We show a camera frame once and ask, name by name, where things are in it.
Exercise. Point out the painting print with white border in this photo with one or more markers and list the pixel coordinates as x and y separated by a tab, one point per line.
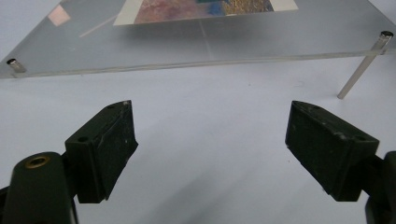
174	11

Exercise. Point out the clear acrylic picture frame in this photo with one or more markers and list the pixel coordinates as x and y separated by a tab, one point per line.
186	46

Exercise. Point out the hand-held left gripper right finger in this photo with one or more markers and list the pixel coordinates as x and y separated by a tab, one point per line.
327	149

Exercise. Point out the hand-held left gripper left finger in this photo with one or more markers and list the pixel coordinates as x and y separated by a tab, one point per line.
102	149

